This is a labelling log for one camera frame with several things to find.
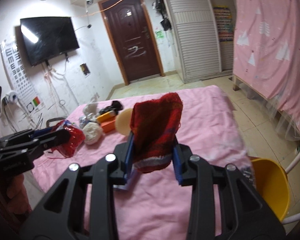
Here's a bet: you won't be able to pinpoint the wall-mounted black television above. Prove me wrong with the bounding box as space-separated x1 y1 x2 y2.
20 17 80 67

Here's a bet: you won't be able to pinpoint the red knitted cloth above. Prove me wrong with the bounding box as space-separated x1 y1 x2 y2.
130 92 183 173

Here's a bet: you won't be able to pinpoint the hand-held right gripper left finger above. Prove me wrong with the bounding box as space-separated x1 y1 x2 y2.
19 131 140 240

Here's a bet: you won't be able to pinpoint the dark brown door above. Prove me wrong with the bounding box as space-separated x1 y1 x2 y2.
98 0 164 86

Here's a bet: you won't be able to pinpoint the colourful grid wall poster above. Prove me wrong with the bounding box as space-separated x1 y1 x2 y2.
213 4 234 42

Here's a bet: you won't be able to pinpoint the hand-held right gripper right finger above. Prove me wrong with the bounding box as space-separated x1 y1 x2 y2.
172 142 287 240

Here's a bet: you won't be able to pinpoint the white yarn ball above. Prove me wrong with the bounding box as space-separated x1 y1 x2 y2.
83 121 105 145

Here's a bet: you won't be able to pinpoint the white metal chair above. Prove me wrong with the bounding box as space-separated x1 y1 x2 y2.
281 140 300 225

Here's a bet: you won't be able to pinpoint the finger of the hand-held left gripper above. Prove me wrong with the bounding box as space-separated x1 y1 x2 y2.
0 126 63 145
0 129 71 159

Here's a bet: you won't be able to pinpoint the cream round disc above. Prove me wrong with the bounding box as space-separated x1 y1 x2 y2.
115 108 133 136

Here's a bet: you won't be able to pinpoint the hanging black items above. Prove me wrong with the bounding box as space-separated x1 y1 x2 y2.
152 0 166 12

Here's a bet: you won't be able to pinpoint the yellow tube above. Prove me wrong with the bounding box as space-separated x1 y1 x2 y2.
96 112 115 124

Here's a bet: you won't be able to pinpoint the open wall junction box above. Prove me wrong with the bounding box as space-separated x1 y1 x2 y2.
80 63 91 77

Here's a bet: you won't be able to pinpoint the orange box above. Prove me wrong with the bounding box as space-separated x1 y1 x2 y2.
100 120 118 133

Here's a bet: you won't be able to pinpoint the yellow bucket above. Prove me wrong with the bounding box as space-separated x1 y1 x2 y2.
250 158 290 222

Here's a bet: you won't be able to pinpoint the hanging black bag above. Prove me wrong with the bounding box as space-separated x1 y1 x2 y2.
160 17 172 32

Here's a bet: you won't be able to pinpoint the pink printed curtain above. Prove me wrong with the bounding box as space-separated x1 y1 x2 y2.
234 0 300 140

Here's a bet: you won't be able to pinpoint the crumpled white plastic bag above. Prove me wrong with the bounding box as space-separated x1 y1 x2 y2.
84 102 100 120

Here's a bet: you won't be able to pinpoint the dark curved chair back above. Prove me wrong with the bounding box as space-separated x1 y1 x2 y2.
46 117 68 128

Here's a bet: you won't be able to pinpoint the red mesh bag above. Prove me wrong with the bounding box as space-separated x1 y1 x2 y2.
51 120 86 158

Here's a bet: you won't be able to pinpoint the eye chart poster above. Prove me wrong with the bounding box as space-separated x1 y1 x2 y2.
0 39 42 113

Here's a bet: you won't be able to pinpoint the white shutter cabinet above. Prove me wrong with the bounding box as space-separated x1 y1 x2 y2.
158 0 223 83

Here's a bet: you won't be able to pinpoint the pink bed sheet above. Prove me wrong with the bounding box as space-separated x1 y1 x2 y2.
31 85 253 240

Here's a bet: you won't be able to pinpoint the dark red cloth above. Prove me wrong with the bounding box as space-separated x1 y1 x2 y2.
0 175 32 232

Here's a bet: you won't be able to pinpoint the white cable bundle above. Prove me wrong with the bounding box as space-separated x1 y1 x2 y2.
41 62 78 105

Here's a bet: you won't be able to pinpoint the white sheer bed skirt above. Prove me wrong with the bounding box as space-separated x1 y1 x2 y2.
242 80 300 140

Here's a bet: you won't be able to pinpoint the blue and white wrapper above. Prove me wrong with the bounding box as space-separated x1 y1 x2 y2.
78 115 95 128

